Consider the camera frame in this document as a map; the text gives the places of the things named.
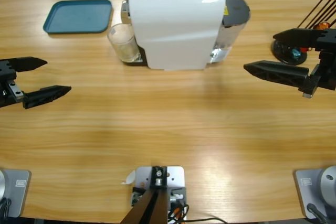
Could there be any black wire capsule holder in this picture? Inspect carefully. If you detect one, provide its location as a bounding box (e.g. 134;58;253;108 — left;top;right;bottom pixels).
271;0;336;65

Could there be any teal plastic tray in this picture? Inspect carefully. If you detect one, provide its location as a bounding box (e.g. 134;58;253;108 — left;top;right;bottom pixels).
43;0;113;35

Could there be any long black cable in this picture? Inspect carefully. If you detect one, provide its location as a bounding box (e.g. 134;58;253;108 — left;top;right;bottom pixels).
183;216;228;224

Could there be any thin black base cable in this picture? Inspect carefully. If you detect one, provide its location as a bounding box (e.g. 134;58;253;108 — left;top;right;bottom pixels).
306;202;329;224
0;197;13;218

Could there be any clear water tank black lid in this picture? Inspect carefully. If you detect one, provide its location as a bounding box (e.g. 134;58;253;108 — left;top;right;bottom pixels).
209;0;251;65

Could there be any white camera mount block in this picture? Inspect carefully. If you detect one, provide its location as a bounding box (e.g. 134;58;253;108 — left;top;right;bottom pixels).
132;165;187;209

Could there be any silver grate drip tray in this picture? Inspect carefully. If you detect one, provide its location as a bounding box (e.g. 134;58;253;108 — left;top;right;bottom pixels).
120;47;148;67

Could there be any clear glass cup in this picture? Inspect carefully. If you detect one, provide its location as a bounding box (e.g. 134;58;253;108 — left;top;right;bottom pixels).
107;23;141;63

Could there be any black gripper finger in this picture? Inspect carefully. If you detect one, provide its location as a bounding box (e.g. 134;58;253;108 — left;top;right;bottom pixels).
272;28;329;49
22;84;72;110
9;56;48;73
243;60;311;92

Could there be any orange black cable bundle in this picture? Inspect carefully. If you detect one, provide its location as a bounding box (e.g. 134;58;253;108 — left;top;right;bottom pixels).
167;202;190;223

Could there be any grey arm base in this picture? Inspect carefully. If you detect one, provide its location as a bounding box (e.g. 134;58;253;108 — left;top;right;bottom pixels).
0;169;32;218
293;165;336;219

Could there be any white capsule coffee machine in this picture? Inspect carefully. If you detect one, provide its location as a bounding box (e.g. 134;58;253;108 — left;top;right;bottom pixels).
119;0;227;72

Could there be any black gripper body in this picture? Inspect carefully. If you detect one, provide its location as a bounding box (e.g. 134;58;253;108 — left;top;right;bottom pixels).
301;28;336;99
0;60;26;109

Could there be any white paper tag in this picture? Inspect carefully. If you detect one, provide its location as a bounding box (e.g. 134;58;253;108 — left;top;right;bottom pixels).
121;170;137;185

